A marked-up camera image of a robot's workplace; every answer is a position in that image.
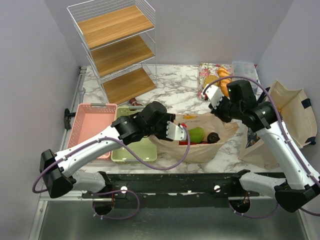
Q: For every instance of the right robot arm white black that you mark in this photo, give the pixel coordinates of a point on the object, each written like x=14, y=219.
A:
x=302, y=182

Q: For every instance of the orange plastic grocery bag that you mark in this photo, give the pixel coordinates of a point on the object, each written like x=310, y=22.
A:
x=202, y=152

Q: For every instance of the beige canvas tote bag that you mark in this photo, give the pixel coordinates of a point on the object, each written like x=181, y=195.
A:
x=299, y=119

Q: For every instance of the white wire wooden shelf rack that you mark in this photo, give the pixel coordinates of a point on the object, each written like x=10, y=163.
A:
x=119, y=37

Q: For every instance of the brown bread slices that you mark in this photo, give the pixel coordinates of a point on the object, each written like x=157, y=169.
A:
x=209, y=79

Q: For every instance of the green plastic basket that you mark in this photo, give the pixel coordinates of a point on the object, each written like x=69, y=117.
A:
x=144, y=149

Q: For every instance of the black metal base rail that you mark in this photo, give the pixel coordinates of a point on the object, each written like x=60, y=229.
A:
x=172, y=190

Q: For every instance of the black clamp handle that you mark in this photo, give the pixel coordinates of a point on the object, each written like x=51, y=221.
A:
x=67, y=118

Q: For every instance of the clear plastic compartment box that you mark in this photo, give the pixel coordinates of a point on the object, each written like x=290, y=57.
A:
x=245, y=69

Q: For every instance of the orange baguette bread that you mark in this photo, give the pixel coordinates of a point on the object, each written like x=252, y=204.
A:
x=223, y=73

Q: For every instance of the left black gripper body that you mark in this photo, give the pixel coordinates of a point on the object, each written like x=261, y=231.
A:
x=160, y=131

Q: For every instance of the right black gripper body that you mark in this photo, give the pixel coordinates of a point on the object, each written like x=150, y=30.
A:
x=226, y=110

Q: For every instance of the dark brown round vegetable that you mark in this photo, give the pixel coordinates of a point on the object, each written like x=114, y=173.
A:
x=213, y=138

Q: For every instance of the green vegetable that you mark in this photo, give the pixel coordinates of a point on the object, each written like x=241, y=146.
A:
x=196, y=135

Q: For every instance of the pink plastic basket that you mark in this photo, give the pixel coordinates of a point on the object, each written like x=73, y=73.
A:
x=90, y=119

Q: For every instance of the floral pattern tray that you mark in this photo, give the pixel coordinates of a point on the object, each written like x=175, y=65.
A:
x=206, y=69

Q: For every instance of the red chili pepper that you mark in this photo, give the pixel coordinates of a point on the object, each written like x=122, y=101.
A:
x=183, y=143

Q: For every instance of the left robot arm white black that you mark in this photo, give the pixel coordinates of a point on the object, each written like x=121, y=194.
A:
x=60, y=170

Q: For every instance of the brown small bottle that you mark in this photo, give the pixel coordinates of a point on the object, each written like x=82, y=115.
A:
x=134, y=102

